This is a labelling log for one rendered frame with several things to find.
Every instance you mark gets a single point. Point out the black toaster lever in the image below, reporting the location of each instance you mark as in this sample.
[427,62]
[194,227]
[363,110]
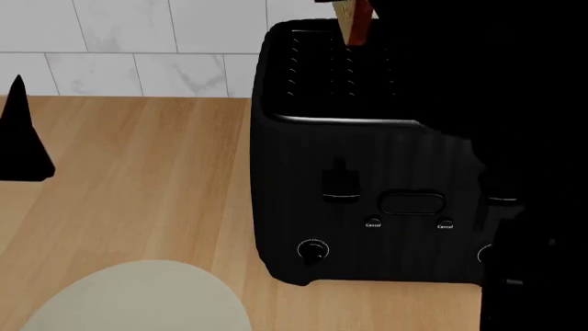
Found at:
[341,182]
[503,199]

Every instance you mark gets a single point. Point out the toasted bread slice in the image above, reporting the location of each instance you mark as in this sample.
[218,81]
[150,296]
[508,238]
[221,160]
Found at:
[356,24]

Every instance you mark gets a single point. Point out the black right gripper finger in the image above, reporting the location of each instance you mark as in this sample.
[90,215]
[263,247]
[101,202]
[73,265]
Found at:
[327,1]

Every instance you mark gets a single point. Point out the cream round plate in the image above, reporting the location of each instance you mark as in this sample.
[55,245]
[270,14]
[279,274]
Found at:
[138,300]

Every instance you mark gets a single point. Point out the black cancel button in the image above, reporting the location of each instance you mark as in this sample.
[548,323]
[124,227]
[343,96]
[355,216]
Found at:
[445,224]
[373,222]

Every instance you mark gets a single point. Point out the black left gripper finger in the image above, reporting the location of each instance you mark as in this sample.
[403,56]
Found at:
[18,151]

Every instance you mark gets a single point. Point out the black four-slot toaster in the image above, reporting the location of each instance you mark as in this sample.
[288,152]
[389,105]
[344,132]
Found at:
[294,165]

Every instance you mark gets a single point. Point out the black toaster dial knob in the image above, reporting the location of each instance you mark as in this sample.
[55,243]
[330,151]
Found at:
[486,253]
[313,251]

